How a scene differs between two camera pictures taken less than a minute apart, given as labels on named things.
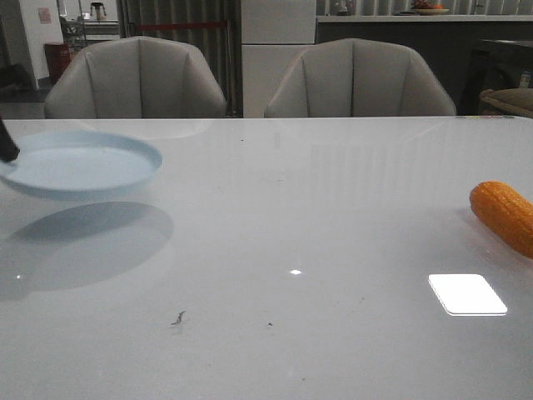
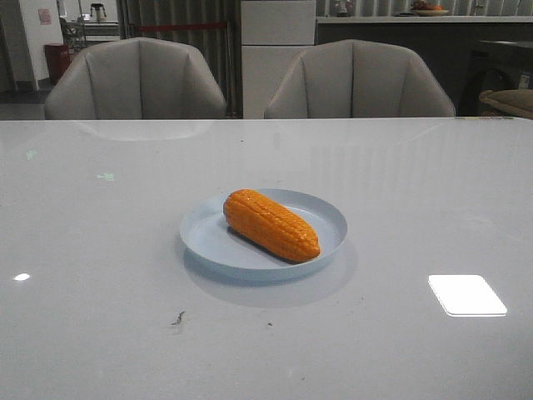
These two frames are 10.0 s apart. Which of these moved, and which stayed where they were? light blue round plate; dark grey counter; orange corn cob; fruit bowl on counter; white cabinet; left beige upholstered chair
Moved: orange corn cob; light blue round plate
Stayed: left beige upholstered chair; dark grey counter; white cabinet; fruit bowl on counter
